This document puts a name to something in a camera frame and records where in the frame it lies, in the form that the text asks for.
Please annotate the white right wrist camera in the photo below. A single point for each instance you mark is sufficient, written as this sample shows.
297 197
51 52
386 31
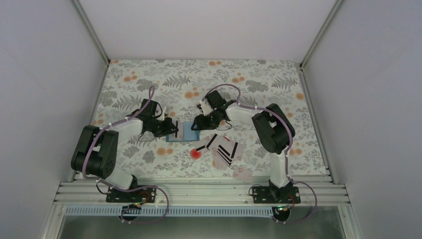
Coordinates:
204 108

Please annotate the teal card holder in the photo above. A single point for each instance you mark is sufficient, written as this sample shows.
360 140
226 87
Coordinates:
184 133

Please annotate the black striped card pile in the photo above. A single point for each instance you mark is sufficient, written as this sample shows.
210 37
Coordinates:
224 152

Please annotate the floral table mat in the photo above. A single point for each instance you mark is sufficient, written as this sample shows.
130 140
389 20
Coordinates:
179 86

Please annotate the aluminium rail frame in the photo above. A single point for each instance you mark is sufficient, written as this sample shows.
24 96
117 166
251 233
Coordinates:
206 192

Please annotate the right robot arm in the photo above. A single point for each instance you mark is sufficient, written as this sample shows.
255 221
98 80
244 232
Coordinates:
273 129

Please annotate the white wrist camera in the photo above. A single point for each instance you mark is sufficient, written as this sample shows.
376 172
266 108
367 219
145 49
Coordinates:
163 114
204 108

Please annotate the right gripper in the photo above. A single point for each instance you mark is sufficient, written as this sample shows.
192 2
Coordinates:
202 124

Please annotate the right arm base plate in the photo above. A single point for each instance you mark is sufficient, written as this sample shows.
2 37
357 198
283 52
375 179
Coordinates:
273 195

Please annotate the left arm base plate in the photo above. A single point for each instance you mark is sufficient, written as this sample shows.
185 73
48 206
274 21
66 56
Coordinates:
140 196

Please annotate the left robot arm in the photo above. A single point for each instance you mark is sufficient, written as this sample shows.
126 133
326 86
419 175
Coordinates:
96 151

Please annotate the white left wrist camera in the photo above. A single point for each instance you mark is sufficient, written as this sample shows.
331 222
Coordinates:
163 114

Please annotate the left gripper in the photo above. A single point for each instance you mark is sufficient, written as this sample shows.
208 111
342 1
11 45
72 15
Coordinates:
167 128

